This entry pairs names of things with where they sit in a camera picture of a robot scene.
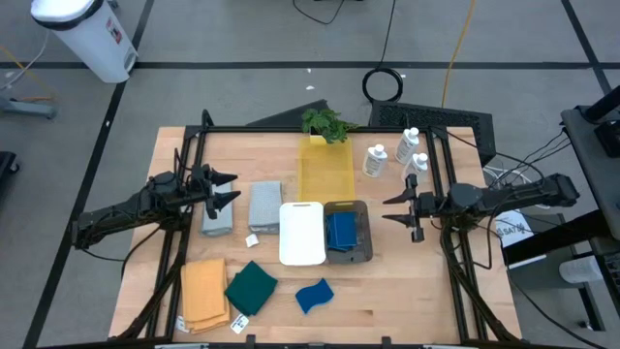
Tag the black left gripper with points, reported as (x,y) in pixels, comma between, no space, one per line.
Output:
(201,186)

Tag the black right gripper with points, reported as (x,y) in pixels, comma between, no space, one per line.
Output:
(433,204)

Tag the grey waffle cloth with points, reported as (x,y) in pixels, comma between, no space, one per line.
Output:
(265,206)
(218,225)

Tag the white plastic bottle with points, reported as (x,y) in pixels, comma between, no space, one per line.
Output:
(407,145)
(374,162)
(420,165)

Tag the blue kitchen sponge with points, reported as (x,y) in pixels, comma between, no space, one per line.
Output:
(345,228)
(334,248)

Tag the dark green cloth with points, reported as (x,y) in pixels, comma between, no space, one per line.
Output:
(251,288)

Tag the orange cloth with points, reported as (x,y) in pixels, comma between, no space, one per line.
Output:
(204,295)

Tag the blue cloth pieces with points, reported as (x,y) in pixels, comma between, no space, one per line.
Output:
(314,295)

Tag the white paper tag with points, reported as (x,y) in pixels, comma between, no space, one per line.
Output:
(239,324)
(252,240)
(181,324)

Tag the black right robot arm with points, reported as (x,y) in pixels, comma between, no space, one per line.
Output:
(523,196)

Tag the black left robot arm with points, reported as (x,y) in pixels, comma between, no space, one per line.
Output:
(121,213)

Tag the grey translucent plastic bin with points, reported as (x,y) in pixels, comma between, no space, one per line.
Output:
(364,242)

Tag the yellow translucent plastic bin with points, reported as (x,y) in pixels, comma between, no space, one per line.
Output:
(325,169)

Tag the white plastic bin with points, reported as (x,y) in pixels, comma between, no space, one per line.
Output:
(302,237)

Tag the black perforated panel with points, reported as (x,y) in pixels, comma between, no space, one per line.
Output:
(436,116)

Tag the black flat panel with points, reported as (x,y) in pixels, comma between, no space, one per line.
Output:
(300,116)

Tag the white printed paper sheet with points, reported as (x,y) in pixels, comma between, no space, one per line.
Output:
(513,228)

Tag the green plant in white pot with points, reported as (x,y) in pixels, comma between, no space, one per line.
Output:
(327,125)

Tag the black stand beam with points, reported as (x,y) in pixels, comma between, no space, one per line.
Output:
(557,237)

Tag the grey side table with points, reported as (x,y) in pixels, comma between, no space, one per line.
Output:
(596,184)

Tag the white trash can black rim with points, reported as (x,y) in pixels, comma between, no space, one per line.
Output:
(92,43)

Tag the grey stand base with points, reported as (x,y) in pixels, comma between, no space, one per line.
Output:
(29,107)

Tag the black device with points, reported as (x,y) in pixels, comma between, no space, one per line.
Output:
(610,138)

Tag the black aluminium rig frame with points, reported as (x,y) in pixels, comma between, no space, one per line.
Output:
(266,129)

